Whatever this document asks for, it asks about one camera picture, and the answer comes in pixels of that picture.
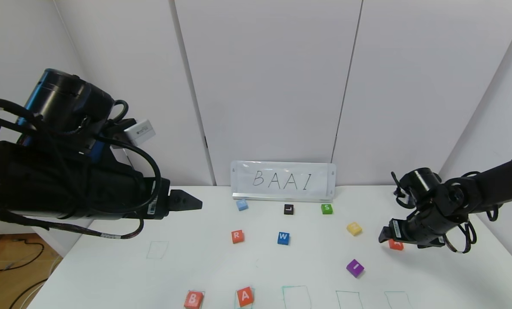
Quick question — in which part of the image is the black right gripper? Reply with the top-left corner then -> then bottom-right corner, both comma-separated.
378,209 -> 445,248

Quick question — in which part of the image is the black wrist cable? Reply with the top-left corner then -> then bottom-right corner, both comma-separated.
91,100 -> 162,214
391,171 -> 499,254

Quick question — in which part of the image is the black floor cable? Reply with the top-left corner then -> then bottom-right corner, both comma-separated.
9,279 -> 49,309

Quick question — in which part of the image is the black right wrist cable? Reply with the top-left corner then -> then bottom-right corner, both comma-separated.
391,171 -> 499,254

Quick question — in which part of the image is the orange letter B block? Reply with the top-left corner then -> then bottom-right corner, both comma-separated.
184,291 -> 205,309

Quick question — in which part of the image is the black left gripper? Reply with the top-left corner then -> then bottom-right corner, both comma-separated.
120,177 -> 203,220

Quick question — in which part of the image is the purple letter I block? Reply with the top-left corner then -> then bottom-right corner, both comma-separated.
346,259 -> 365,278

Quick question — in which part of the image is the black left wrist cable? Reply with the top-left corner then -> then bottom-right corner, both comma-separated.
91,100 -> 162,214

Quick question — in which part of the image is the BAAI sign in acrylic holder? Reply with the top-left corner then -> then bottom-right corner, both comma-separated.
230,161 -> 337,202

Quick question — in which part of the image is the braided left arm cable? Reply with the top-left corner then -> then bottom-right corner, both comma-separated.
0,209 -> 145,240

